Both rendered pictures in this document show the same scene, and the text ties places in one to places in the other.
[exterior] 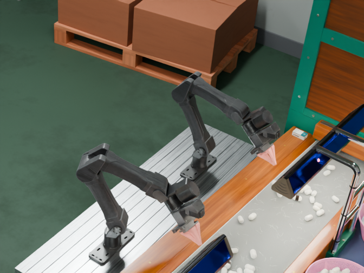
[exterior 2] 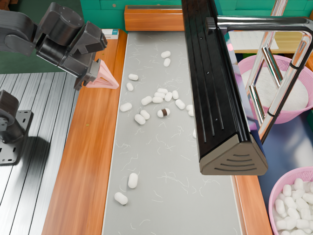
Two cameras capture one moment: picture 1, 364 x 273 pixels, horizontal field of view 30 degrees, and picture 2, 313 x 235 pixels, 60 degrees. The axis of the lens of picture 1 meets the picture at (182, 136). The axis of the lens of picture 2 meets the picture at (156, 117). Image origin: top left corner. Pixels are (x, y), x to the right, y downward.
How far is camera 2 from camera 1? 2.03 m
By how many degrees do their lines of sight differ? 28
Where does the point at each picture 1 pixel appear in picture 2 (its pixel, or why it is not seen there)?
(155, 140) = not seen: outside the picture
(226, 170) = (52, 120)
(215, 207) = (72, 207)
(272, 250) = (198, 222)
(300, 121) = (101, 19)
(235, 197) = (91, 165)
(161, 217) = not seen: outside the picture
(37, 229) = not seen: outside the picture
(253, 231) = (150, 205)
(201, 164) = (15, 133)
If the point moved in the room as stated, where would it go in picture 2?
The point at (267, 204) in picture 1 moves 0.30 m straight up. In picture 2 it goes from (136, 144) to (127, 51)
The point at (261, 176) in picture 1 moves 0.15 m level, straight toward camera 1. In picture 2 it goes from (104, 109) to (121, 150)
